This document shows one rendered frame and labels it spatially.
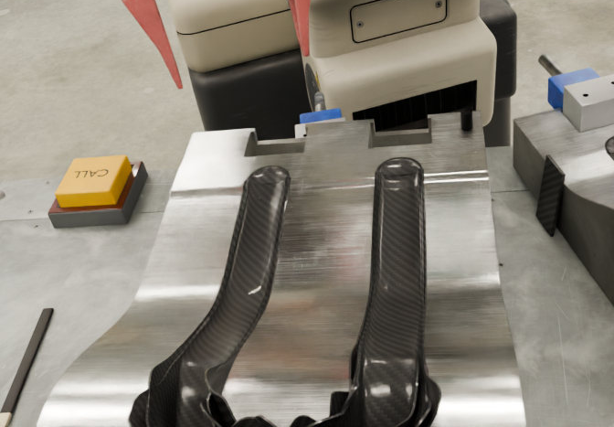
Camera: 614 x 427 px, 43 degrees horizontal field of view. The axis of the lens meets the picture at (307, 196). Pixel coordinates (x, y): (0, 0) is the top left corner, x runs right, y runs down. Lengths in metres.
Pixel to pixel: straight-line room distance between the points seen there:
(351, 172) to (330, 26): 0.35
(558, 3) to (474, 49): 1.91
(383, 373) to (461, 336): 0.05
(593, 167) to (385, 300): 0.24
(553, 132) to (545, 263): 0.12
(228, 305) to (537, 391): 0.23
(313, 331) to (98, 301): 0.29
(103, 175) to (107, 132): 1.77
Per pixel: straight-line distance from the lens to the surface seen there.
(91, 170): 0.83
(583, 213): 0.65
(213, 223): 0.63
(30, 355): 0.71
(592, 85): 0.74
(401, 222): 0.60
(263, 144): 0.72
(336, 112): 0.81
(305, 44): 0.59
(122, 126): 2.58
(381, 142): 0.71
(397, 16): 0.98
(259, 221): 0.62
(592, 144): 0.72
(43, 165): 2.54
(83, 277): 0.76
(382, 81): 0.97
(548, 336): 0.63
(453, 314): 0.51
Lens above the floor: 1.27
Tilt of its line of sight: 38 degrees down
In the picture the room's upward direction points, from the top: 12 degrees counter-clockwise
